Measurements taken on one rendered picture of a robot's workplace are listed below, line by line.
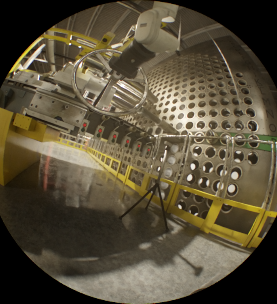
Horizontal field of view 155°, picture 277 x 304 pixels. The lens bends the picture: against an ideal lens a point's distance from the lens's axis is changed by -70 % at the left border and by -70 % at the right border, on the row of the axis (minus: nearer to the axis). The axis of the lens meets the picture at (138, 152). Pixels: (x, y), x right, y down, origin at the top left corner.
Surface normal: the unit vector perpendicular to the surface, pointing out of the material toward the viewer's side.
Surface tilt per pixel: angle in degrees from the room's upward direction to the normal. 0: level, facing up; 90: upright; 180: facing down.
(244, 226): 90
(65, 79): 90
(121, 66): 180
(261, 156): 90
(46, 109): 90
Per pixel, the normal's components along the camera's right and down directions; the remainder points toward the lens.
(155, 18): -0.08, 0.78
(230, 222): -0.76, -0.27
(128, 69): -0.28, 0.96
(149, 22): -0.76, 0.43
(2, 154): 0.58, 0.11
